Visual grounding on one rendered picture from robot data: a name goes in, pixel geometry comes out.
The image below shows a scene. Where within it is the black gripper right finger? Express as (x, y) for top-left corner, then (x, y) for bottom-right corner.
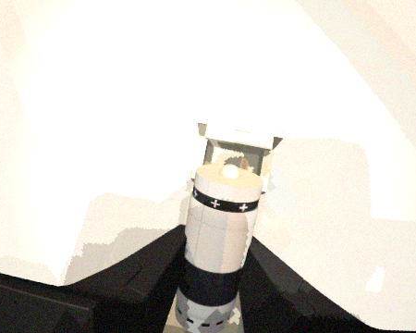
(238, 236), (416, 333)

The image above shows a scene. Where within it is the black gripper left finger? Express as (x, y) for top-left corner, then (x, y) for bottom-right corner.
(0, 225), (187, 333)

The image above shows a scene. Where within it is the white and black battery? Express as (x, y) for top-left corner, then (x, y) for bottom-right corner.
(175, 166), (263, 333)

